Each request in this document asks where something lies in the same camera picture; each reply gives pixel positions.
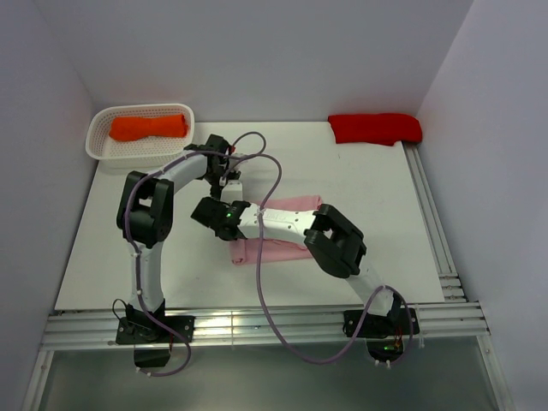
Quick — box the pink t shirt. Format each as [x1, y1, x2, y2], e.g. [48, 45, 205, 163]
[229, 194, 323, 265]

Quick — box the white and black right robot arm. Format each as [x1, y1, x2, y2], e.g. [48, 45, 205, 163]
[191, 197, 402, 334]

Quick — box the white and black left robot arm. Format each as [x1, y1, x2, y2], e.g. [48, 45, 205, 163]
[116, 134, 239, 343]

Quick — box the white perforated plastic basket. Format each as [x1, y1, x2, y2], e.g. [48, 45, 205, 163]
[86, 103, 195, 168]

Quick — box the rolled orange t shirt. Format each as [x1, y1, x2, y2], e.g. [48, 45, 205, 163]
[109, 115, 189, 142]

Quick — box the folded red t shirt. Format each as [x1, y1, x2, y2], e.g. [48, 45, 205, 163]
[328, 113, 423, 146]

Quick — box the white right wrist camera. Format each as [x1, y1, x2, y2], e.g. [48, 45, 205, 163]
[221, 180, 243, 204]

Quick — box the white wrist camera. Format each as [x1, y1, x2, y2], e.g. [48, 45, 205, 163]
[231, 156, 250, 165]
[221, 180, 243, 204]

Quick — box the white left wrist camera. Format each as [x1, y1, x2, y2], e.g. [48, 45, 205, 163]
[231, 156, 250, 165]

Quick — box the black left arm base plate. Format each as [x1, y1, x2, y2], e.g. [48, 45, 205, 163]
[115, 315, 195, 345]

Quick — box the aluminium front rail frame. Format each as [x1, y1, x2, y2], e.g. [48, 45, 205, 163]
[22, 302, 515, 410]

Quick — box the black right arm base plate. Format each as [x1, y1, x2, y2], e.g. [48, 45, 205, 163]
[342, 308, 420, 339]

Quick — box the aluminium right side rail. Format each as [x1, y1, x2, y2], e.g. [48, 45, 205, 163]
[403, 143, 468, 302]

